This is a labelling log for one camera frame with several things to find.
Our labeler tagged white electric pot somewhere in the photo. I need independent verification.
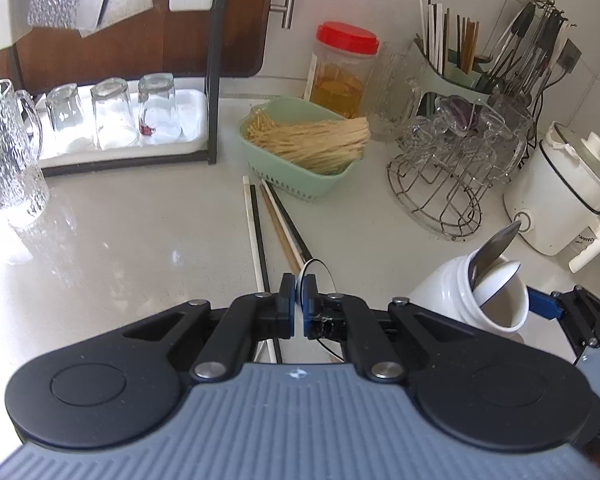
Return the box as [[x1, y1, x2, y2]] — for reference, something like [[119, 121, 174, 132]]
[[504, 121, 600, 273]]

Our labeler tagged white ceramic mug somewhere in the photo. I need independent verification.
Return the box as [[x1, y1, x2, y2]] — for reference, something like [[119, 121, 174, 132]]
[[407, 252, 531, 338]]

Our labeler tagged assorted chopstick bunch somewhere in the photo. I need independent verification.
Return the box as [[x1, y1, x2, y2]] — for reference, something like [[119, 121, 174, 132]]
[[419, 0, 481, 73]]

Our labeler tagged metal wire cup stand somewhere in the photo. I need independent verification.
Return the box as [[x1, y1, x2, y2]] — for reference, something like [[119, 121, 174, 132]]
[[386, 95, 531, 240]]

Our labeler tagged brown wooden cutting board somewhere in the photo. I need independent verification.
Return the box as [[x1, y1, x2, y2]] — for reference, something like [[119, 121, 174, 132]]
[[0, 0, 301, 81]]

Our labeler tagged white black-rimmed ceramic spoon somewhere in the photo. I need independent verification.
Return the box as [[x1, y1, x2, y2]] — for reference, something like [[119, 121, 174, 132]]
[[300, 258, 348, 363], [474, 259, 523, 306]]

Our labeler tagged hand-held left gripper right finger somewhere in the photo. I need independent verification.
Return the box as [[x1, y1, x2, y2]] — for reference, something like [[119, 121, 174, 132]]
[[300, 274, 486, 381]]

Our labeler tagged stained white chopstick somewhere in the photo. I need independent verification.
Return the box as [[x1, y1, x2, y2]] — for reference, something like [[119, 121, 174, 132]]
[[242, 175, 279, 365]]

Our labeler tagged wooden chopstick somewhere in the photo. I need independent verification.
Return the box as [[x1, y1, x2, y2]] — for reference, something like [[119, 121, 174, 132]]
[[258, 182, 302, 273]]

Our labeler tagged thin white chopstick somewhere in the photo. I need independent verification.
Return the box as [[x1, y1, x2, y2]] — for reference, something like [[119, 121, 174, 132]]
[[262, 179, 308, 267]]

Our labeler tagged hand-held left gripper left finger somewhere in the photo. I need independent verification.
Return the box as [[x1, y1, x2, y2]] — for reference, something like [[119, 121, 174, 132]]
[[122, 272, 298, 381]]

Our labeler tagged large metal spoon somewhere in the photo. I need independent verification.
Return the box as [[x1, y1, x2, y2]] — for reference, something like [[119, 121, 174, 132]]
[[467, 220, 523, 291]]

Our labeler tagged purple glass cup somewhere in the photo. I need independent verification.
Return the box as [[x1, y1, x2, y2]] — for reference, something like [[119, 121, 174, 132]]
[[432, 95, 481, 133]]

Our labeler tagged clear cut glass cup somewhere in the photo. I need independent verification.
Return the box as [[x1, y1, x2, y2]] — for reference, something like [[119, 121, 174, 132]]
[[405, 115, 451, 156], [460, 125, 511, 181]]

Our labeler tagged textured glass jug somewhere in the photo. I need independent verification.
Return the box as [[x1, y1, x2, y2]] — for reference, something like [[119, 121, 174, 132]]
[[367, 40, 428, 142]]

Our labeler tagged plastic jar with red lid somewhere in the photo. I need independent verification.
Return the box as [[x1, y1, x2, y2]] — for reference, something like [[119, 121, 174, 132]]
[[304, 21, 381, 120]]

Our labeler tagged hanging kitchen tools group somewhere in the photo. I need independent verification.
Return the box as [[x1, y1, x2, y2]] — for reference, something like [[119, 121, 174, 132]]
[[480, 0, 573, 106]]

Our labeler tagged black chopstick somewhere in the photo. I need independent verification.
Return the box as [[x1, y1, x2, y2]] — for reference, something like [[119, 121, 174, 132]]
[[250, 185, 284, 365], [269, 185, 315, 263]]

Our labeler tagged bundle of pale thin sticks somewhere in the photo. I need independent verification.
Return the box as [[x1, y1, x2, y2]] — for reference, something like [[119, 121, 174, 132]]
[[244, 109, 371, 173]]

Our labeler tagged metal hook rail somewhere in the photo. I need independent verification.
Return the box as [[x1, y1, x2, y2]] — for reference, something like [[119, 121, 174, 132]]
[[517, 0, 576, 26]]

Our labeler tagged black wall socket strip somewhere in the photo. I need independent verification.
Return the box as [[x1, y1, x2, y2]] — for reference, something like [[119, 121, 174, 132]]
[[560, 42, 581, 71]]

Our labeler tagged white drip tray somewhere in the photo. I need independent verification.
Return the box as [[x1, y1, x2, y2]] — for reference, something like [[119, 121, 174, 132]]
[[35, 84, 211, 168]]

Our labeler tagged black metal dish rack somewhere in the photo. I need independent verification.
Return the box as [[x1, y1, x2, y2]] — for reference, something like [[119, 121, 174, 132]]
[[0, 0, 233, 178]]

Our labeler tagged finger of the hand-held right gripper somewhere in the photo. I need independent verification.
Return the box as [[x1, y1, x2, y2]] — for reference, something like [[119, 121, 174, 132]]
[[526, 284, 600, 351]]

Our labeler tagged tall textured glass pitcher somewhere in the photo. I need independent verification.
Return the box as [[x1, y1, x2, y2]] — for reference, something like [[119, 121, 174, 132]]
[[485, 92, 536, 171]]

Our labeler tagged pot lid with white knob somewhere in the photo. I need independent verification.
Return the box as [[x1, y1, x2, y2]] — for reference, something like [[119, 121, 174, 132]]
[[545, 121, 600, 213]]

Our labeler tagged green plastic basket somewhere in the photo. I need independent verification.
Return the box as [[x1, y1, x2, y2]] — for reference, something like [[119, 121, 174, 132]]
[[236, 97, 370, 203]]

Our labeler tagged ribbed glass pitcher with handle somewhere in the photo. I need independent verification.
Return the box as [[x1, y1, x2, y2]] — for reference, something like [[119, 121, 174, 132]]
[[0, 79, 51, 228]]

